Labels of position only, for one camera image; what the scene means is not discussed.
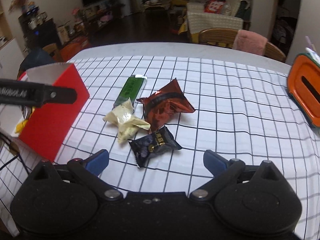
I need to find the cream snack packet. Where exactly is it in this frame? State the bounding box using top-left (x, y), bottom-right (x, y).
top-left (103, 98), bottom-right (151, 144)

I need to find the black snack packet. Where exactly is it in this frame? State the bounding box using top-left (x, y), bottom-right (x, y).
top-left (129, 126), bottom-right (182, 168)

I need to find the wooden chair with jacket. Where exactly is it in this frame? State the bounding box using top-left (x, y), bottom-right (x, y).
top-left (17, 43), bottom-right (64, 79)

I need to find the red white cardboard box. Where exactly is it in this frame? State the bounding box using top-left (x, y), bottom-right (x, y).
top-left (18, 62), bottom-right (89, 161)

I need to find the orange red cardboard box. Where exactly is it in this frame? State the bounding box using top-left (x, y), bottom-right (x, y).
top-left (60, 36), bottom-right (91, 62)

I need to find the brown red foil packet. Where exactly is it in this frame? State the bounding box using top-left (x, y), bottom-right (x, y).
top-left (136, 78), bottom-right (195, 133)

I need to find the green snack bar packet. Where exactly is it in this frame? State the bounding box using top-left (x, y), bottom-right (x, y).
top-left (113, 74), bottom-right (148, 108)

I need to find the orange tissue box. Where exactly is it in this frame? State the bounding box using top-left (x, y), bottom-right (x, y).
top-left (287, 53), bottom-right (319, 128)

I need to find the pink cloth on chair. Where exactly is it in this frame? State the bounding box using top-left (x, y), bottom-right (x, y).
top-left (232, 29), bottom-right (268, 56)

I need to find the wooden chair right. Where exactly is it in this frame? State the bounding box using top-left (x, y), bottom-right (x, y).
top-left (199, 28), bottom-right (286, 62)

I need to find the sofa with cream cover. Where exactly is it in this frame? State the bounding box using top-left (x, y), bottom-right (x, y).
top-left (178, 0), bottom-right (251, 43)

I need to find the red cushion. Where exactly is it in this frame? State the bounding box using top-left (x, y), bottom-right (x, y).
top-left (204, 0), bottom-right (225, 14)

